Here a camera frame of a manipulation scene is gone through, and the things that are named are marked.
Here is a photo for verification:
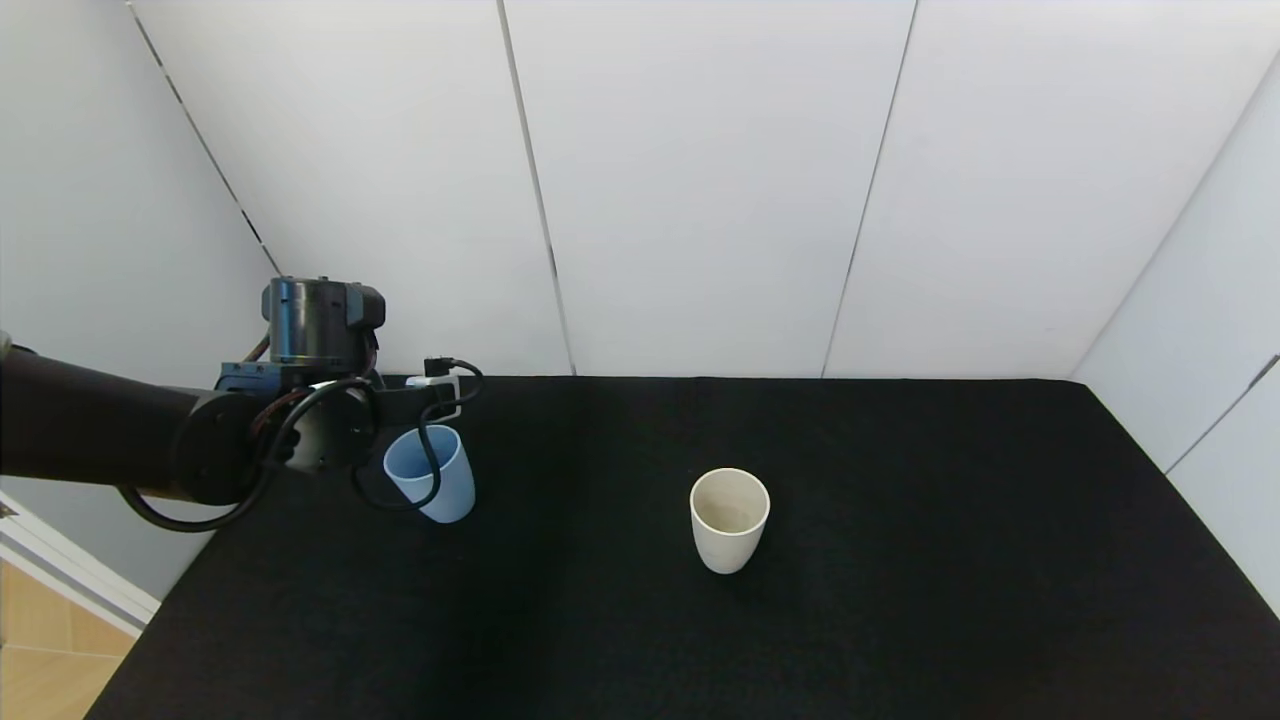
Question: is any black camera cable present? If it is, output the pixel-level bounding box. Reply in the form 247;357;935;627
118;357;485;533

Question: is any cream plastic cup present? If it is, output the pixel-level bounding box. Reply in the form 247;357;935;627
689;467;771;575

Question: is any light blue plastic cup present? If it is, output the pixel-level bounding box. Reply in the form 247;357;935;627
383;424;477;524

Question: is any black table cloth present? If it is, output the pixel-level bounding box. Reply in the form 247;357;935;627
85;376;1280;720

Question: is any white frame rail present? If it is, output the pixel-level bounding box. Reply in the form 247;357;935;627
0;490;161;638

